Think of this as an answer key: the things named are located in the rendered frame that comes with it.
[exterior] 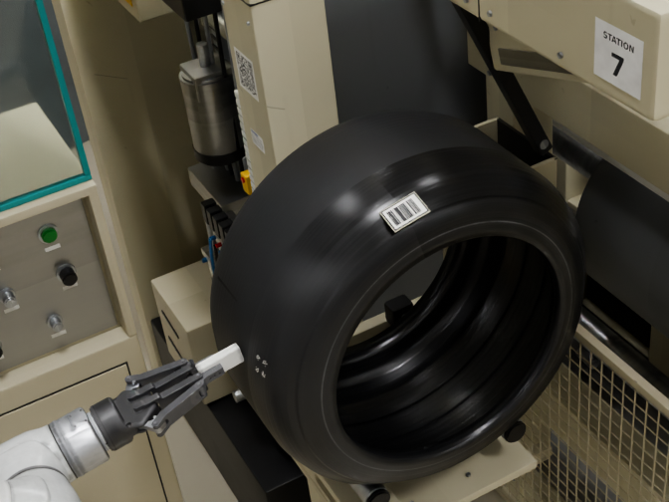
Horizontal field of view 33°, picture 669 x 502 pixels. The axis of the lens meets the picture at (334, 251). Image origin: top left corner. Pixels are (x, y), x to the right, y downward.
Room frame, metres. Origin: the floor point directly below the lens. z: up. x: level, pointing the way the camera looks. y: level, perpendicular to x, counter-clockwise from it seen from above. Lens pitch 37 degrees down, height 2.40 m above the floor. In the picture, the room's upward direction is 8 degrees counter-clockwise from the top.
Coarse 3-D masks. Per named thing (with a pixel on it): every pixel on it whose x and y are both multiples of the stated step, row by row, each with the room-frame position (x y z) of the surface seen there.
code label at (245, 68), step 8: (240, 56) 1.72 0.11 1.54; (240, 64) 1.73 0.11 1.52; (248, 64) 1.70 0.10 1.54; (240, 72) 1.74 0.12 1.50; (248, 72) 1.70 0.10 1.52; (240, 80) 1.74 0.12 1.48; (248, 80) 1.71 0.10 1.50; (248, 88) 1.71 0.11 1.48; (256, 88) 1.68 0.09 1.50; (256, 96) 1.68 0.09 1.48
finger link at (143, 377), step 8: (184, 360) 1.31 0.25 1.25; (160, 368) 1.31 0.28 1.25; (168, 368) 1.30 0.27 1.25; (176, 368) 1.30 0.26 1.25; (128, 376) 1.30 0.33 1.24; (136, 376) 1.30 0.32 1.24; (144, 376) 1.30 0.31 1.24; (152, 376) 1.30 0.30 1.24; (160, 376) 1.30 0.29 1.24; (144, 384) 1.29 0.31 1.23
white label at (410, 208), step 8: (400, 200) 1.33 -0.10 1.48; (408, 200) 1.33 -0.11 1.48; (416, 200) 1.33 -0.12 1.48; (392, 208) 1.32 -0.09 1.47; (400, 208) 1.32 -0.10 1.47; (408, 208) 1.32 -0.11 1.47; (416, 208) 1.32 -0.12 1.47; (424, 208) 1.32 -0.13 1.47; (384, 216) 1.31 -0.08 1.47; (392, 216) 1.31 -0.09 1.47; (400, 216) 1.31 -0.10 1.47; (408, 216) 1.31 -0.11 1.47; (416, 216) 1.31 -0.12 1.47; (392, 224) 1.30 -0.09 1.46; (400, 224) 1.30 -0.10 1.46; (408, 224) 1.30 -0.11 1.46
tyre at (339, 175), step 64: (384, 128) 1.51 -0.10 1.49; (448, 128) 1.53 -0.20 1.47; (256, 192) 1.48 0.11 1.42; (320, 192) 1.40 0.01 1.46; (384, 192) 1.35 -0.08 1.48; (448, 192) 1.35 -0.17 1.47; (512, 192) 1.39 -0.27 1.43; (256, 256) 1.38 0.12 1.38; (320, 256) 1.30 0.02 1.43; (384, 256) 1.28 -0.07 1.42; (448, 256) 1.68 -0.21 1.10; (512, 256) 1.63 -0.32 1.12; (576, 256) 1.42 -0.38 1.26; (256, 320) 1.30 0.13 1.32; (320, 320) 1.25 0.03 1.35; (448, 320) 1.63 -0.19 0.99; (512, 320) 1.56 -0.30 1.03; (576, 320) 1.42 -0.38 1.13; (256, 384) 1.27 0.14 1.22; (320, 384) 1.23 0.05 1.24; (384, 384) 1.55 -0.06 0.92; (448, 384) 1.52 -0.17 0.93; (512, 384) 1.46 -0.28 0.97; (320, 448) 1.23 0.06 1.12; (384, 448) 1.39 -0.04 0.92; (448, 448) 1.31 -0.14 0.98
